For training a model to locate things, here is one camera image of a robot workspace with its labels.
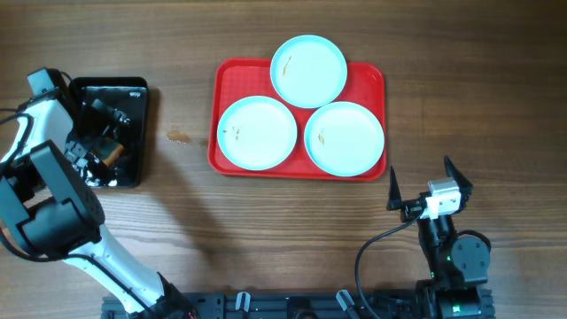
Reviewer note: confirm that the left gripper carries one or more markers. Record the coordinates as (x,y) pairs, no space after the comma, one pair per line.
(75,152)

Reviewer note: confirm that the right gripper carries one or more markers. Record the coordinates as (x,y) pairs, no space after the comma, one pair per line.
(410,207)

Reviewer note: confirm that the green and orange sponge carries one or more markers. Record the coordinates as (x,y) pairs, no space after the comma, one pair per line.
(109,151)

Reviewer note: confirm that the light blue plate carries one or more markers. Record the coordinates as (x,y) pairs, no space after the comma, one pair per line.
(308,71)
(344,139)
(257,133)

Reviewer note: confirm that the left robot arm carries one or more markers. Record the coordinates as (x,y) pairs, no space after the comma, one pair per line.
(50,214)

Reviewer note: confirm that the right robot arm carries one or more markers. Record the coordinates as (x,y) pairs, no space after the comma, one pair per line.
(458,260)

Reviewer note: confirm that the red plastic tray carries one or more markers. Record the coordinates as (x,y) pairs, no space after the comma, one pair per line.
(237,78)

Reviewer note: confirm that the black water tub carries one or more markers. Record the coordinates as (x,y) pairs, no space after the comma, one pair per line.
(132,96)

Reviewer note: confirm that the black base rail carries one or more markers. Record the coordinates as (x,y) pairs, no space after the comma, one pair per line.
(394,304)

